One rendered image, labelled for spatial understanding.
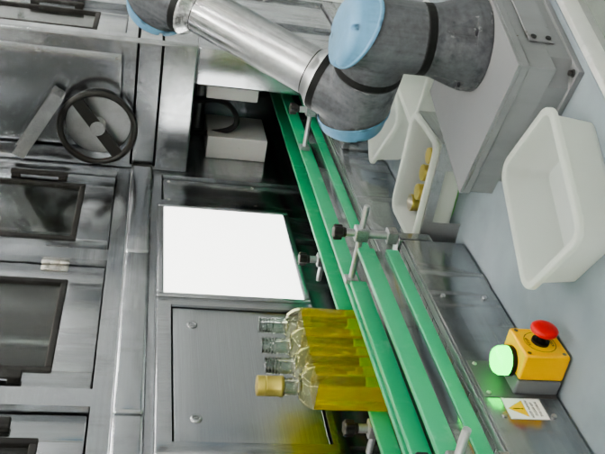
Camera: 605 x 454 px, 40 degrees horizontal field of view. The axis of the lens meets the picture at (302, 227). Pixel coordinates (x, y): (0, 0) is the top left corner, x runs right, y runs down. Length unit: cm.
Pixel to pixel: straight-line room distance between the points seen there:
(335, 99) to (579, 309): 51
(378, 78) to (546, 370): 51
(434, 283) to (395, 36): 44
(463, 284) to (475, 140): 27
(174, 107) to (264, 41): 91
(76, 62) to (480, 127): 128
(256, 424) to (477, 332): 43
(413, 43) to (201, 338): 74
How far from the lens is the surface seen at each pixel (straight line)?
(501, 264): 150
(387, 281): 149
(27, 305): 186
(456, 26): 135
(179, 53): 230
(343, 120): 142
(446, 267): 154
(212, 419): 153
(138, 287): 185
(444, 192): 163
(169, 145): 239
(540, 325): 126
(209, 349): 168
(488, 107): 134
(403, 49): 133
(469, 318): 141
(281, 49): 146
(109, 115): 235
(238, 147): 253
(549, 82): 131
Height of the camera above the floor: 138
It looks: 12 degrees down
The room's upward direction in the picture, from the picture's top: 86 degrees counter-clockwise
